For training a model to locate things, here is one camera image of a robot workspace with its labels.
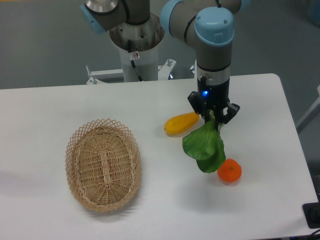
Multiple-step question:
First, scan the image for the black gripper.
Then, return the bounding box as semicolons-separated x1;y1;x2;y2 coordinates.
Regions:
187;76;240;132

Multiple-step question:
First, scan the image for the green leafy bok choy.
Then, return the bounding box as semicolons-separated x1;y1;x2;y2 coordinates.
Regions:
182;118;226;173

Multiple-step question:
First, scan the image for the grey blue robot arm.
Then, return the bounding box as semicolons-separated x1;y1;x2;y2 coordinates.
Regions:
80;0;249;130

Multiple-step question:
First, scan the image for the yellow mango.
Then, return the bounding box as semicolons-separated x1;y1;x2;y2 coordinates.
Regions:
164;112;200;135

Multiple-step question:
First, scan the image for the orange tangerine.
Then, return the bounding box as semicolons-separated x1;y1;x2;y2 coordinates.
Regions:
217;158;242;183

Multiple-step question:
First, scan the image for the woven wicker basket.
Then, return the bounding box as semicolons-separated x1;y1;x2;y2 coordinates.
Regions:
65;118;142;213

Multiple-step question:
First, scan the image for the black device at table edge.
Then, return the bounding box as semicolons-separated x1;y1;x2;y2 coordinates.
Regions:
302;202;320;229

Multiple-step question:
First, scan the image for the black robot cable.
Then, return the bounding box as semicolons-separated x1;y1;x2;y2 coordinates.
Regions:
126;39;144;82

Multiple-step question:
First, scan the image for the white metal frame leg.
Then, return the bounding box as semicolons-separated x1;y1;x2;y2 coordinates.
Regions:
295;85;320;134

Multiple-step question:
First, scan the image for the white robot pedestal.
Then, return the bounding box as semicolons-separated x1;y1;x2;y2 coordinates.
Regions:
86;13;177;85

